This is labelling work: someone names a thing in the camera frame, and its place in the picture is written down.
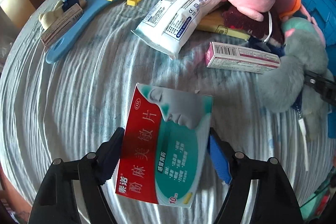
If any red teal medicine box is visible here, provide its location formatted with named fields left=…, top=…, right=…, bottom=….
left=116, top=83, right=213, bottom=207

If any long purple white box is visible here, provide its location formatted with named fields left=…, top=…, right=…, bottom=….
left=41, top=3, right=83, bottom=47

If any grey teal pig plush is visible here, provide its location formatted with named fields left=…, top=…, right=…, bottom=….
left=257, top=17, right=333, bottom=140

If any dark maroon cloth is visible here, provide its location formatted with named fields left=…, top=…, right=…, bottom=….
left=222, top=6, right=284, bottom=46

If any striped light blue tablecloth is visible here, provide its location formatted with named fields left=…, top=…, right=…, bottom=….
left=1, top=0, right=335, bottom=203

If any pink white medicine box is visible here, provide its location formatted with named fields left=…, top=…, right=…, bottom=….
left=205, top=42, right=280, bottom=74

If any yellow flat packet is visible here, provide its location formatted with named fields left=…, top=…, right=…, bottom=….
left=196, top=12, right=250, bottom=40

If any white wet wipes pack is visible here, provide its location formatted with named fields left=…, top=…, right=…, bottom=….
left=132, top=0, right=222, bottom=59

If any blue plastic board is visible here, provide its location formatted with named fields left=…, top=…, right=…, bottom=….
left=45, top=0, right=118, bottom=64

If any blue satin bow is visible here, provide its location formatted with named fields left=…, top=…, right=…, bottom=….
left=62, top=0, right=80, bottom=12

